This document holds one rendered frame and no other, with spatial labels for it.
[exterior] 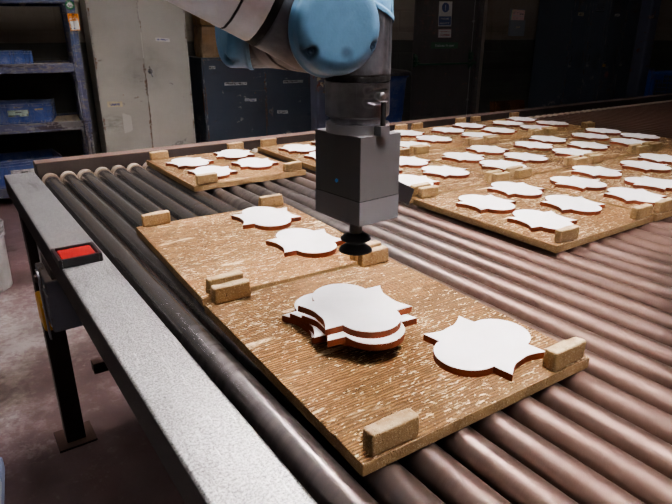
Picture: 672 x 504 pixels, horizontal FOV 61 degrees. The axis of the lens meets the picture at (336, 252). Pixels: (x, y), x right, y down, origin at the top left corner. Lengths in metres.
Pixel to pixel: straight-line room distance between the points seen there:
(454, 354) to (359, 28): 0.41
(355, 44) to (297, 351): 0.40
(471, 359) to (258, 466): 0.28
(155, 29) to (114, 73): 0.52
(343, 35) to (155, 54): 5.01
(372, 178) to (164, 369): 0.36
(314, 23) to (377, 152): 0.23
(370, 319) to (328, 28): 0.38
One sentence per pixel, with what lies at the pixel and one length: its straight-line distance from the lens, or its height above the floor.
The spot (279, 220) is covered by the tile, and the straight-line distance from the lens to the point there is 1.21.
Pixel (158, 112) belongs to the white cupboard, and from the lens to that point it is 5.49.
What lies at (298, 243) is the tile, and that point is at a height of 0.95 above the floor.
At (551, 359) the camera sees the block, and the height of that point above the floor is 0.95.
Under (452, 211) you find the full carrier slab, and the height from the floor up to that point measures 0.94.
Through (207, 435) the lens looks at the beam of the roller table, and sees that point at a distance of 0.65.
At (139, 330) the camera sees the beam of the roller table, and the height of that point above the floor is 0.91.
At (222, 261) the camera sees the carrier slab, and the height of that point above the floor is 0.94.
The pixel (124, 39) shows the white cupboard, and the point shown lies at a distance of 5.41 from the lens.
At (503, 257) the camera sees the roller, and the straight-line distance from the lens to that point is 1.13.
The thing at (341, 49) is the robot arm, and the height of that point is 1.30.
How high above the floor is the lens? 1.31
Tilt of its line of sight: 21 degrees down
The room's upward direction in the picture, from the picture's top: straight up
